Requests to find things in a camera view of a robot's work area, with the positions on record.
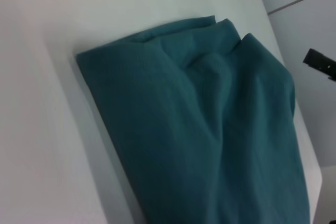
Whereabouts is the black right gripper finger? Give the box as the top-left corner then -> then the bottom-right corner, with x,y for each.
302,48 -> 336,82

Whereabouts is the teal FREE print T-shirt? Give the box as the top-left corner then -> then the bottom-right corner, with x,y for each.
76,15 -> 312,224

